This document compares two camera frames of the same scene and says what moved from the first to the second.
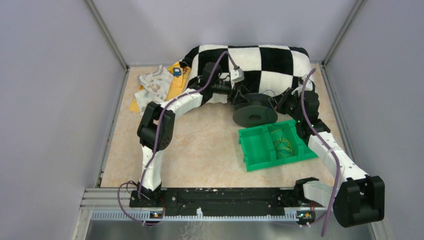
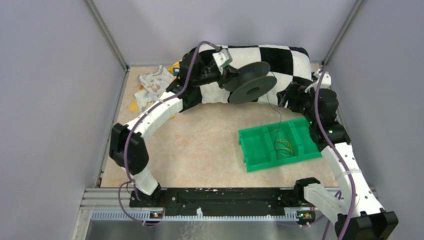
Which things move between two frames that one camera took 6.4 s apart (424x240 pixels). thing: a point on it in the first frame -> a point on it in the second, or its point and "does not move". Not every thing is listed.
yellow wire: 282,146 does not move
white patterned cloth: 156,85 does not move
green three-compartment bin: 269,145 does not move
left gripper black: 239,98 -> 228,73
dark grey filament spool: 258,111 -> 252,81
